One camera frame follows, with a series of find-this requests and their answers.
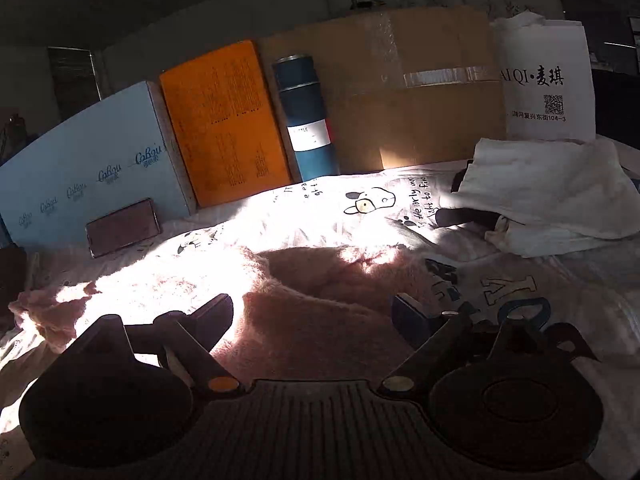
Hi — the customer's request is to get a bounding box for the window blind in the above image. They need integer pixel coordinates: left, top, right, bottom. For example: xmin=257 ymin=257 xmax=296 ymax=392
xmin=47 ymin=46 xmax=97 ymax=122

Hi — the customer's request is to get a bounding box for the orange printed box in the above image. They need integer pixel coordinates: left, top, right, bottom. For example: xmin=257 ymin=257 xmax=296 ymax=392
xmin=159 ymin=40 xmax=294 ymax=209

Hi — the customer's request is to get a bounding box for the white lettered garment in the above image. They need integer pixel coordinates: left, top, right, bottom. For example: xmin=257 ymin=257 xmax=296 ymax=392
xmin=420 ymin=254 xmax=640 ymax=463

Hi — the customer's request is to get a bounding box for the brown cardboard box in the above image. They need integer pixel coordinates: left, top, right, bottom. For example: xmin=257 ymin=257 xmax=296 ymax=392
xmin=257 ymin=5 xmax=509 ymax=182

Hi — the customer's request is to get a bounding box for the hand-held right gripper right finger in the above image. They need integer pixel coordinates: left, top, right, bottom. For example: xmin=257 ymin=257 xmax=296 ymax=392
xmin=377 ymin=292 xmax=556 ymax=397

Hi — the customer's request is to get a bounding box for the white paper bag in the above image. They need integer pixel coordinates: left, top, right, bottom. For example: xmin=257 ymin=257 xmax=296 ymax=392
xmin=491 ymin=12 xmax=597 ymax=142

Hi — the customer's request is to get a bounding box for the black cloth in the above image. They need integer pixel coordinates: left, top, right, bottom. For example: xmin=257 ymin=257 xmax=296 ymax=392
xmin=435 ymin=159 xmax=504 ymax=229

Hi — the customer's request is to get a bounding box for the dark brown garment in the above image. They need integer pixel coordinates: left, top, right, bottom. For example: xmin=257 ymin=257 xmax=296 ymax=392
xmin=0 ymin=245 xmax=29 ymax=307

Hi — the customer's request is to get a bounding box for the smartphone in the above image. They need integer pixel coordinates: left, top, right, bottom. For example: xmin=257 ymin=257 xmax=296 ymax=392
xmin=85 ymin=198 xmax=164 ymax=260

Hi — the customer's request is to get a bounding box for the white cloth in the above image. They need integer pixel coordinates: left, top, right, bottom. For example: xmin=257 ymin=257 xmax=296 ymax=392
xmin=440 ymin=137 xmax=640 ymax=259

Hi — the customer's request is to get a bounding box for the printed white bed sheet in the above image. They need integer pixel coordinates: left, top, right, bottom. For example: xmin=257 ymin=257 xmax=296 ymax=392
xmin=0 ymin=160 xmax=640 ymax=480

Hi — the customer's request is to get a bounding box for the pink fuzzy garment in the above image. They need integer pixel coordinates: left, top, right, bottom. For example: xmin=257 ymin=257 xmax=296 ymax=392
xmin=7 ymin=245 xmax=442 ymax=392

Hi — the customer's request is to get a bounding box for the blue thermos bottle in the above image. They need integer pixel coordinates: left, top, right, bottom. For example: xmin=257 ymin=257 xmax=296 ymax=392
xmin=272 ymin=53 xmax=341 ymax=183

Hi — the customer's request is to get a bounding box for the large light blue cardboard box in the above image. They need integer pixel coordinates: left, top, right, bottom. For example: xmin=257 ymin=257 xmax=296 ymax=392
xmin=0 ymin=80 xmax=199 ymax=252

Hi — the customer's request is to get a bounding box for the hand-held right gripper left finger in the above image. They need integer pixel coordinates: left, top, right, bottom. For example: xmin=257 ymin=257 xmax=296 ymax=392
xmin=75 ymin=293 xmax=247 ymax=397

